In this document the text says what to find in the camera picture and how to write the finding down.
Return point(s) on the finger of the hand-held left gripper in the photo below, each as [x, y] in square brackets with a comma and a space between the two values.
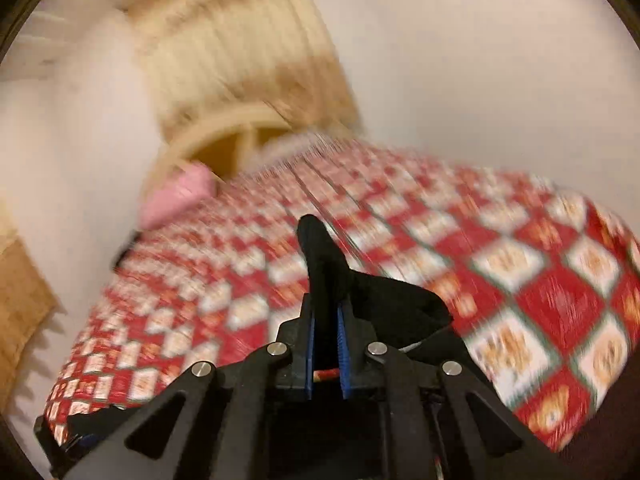
[75, 432]

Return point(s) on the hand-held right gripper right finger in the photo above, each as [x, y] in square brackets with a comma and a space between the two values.
[344, 357]

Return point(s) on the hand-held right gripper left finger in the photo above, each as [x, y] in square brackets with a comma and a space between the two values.
[309, 355]

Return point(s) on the black pants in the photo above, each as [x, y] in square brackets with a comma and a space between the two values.
[327, 265]

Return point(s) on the light wooden panel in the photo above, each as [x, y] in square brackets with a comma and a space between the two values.
[20, 305]

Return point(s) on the red checkered printed blanket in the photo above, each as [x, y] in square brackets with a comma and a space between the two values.
[430, 240]

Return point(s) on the small black object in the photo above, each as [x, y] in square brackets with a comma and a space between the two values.
[124, 250]

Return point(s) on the pink pillow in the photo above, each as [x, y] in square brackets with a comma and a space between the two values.
[172, 195]

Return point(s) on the cream wooden bed headboard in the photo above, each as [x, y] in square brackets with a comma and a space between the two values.
[225, 132]

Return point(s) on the beige patterned curtain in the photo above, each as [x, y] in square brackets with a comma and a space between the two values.
[240, 45]

